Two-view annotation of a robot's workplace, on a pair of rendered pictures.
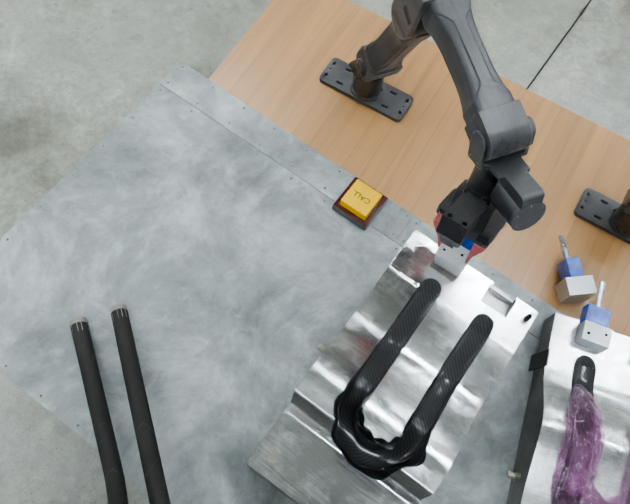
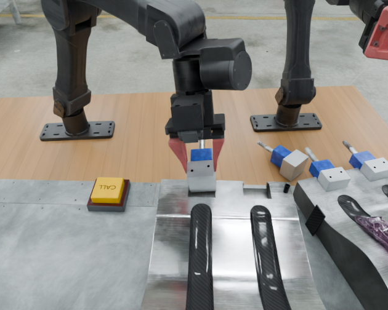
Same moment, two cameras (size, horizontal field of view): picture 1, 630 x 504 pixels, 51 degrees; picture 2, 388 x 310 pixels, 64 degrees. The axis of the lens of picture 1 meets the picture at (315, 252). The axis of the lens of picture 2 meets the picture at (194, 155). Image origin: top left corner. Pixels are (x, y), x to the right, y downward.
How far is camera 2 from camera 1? 0.62 m
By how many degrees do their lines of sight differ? 28
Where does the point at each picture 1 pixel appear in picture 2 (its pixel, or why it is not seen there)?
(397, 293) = (177, 232)
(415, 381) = (245, 298)
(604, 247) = (286, 138)
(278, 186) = (32, 219)
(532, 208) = (241, 59)
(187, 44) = not seen: outside the picture
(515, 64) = not seen: hidden behind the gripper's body
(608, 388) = (374, 206)
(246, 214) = (8, 256)
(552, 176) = (227, 120)
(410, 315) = (199, 243)
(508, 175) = (204, 46)
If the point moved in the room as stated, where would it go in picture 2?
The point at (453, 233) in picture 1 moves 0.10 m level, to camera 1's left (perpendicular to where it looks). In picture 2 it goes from (190, 120) to (121, 139)
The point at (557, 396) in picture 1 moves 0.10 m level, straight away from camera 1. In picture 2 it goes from (355, 232) to (367, 196)
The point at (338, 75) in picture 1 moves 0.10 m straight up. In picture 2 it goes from (53, 131) to (41, 101)
